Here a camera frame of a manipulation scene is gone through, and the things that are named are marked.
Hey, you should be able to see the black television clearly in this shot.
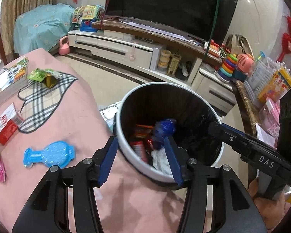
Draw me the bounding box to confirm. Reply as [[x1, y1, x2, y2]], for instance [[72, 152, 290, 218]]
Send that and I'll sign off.
[[106, 0, 238, 44]]

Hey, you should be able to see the blue plastic wrapper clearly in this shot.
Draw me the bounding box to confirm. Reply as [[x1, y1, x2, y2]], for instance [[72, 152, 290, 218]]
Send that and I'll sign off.
[[151, 119, 176, 150]]

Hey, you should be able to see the stack of children's books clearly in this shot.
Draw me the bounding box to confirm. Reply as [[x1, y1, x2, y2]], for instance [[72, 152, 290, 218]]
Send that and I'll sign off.
[[0, 56, 29, 105]]

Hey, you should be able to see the clear plastic wrapper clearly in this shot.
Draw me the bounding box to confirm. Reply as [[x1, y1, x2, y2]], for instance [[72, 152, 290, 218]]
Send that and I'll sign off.
[[151, 147, 172, 175]]

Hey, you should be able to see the toy cash register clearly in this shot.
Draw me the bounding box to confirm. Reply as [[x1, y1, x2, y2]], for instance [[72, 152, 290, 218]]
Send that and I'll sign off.
[[72, 5, 104, 33]]

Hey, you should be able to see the white TV cabinet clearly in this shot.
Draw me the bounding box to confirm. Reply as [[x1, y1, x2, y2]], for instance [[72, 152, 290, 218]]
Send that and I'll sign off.
[[68, 21, 236, 114]]

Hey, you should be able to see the beige patterned curtain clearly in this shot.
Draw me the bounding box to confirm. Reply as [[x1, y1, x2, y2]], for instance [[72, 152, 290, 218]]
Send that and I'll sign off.
[[0, 0, 55, 62]]

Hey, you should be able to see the green snack wrapper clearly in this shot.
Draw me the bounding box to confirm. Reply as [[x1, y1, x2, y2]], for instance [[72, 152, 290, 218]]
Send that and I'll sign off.
[[27, 68, 62, 88]]

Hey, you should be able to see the person's right hand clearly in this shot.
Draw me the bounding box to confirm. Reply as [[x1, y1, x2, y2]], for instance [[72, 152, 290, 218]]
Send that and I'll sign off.
[[248, 178, 291, 232]]

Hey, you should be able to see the red white small box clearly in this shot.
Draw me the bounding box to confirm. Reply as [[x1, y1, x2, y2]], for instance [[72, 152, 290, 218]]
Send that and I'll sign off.
[[0, 103, 24, 146]]

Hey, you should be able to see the rainbow stacking ring toy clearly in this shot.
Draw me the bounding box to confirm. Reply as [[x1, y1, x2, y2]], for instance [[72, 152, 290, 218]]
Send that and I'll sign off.
[[216, 54, 238, 83]]

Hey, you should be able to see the pink toy helmet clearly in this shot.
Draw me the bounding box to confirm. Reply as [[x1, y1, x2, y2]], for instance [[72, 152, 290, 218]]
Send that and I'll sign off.
[[237, 54, 254, 74]]

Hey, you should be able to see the pink kettlebell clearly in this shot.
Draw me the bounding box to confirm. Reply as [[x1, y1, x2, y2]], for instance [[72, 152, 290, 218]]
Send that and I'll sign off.
[[58, 36, 70, 56]]

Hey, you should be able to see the pink glitter round case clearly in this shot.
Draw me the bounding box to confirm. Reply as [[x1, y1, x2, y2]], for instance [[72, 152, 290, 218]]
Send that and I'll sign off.
[[0, 160, 6, 183]]

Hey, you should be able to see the light blue fish-shaped toy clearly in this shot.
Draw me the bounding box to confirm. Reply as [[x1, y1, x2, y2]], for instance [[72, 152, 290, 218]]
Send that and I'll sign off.
[[23, 141, 75, 168]]

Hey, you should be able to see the pink blanket table cover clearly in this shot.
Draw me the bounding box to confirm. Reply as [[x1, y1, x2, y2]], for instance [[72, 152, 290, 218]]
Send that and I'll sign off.
[[0, 47, 209, 233]]

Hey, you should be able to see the teal cloth-covered furniture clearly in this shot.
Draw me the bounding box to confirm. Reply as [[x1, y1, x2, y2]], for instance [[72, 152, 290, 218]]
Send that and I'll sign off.
[[13, 3, 74, 56]]

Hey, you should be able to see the black white-rimmed trash bin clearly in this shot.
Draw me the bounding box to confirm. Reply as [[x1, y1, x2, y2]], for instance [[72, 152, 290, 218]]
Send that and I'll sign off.
[[114, 82, 224, 189]]

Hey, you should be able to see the red snack bag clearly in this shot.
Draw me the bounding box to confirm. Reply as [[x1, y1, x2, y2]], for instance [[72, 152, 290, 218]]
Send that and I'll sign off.
[[130, 125, 154, 165]]

